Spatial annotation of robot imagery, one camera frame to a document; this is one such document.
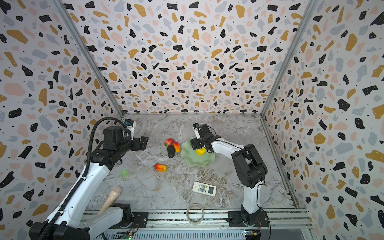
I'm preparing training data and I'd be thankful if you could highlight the yellow fake bell pepper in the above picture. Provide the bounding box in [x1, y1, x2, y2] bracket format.
[196, 148, 207, 156]

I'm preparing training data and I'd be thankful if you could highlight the red fake apple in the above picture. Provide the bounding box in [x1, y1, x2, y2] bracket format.
[165, 138, 175, 147]

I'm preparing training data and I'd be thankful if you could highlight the red yellow fake mango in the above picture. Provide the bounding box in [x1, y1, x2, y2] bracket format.
[174, 142, 181, 153]

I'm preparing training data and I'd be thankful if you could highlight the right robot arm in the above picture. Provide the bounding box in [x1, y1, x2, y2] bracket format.
[190, 123, 268, 227]

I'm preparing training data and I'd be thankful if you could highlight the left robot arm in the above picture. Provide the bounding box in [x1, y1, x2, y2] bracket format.
[29, 124, 149, 240]

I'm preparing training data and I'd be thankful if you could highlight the light green scalloped fruit bowl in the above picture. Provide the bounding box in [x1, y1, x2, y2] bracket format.
[181, 137, 216, 168]

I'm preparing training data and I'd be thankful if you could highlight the dark fake avocado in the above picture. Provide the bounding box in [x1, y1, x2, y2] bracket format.
[167, 145, 176, 159]

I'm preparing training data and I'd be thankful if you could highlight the red orange fake mango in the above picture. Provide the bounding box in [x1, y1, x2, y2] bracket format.
[155, 164, 167, 172]

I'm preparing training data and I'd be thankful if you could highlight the white remote control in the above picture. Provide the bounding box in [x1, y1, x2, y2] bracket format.
[193, 182, 217, 197]

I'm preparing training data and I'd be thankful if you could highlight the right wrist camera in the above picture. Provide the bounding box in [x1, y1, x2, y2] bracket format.
[193, 123, 201, 139]

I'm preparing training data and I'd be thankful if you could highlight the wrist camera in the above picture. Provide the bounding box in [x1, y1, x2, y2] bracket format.
[193, 123, 201, 139]
[125, 119, 137, 140]

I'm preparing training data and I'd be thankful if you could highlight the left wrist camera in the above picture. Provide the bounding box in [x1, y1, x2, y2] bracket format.
[125, 119, 137, 140]

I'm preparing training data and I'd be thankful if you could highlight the green ring toy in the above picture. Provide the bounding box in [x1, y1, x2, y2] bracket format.
[120, 169, 130, 179]

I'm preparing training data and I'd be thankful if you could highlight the clear tape ring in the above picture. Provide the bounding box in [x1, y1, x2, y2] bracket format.
[186, 203, 205, 225]

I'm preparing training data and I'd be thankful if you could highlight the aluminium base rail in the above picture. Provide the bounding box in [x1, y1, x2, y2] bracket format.
[58, 208, 314, 240]

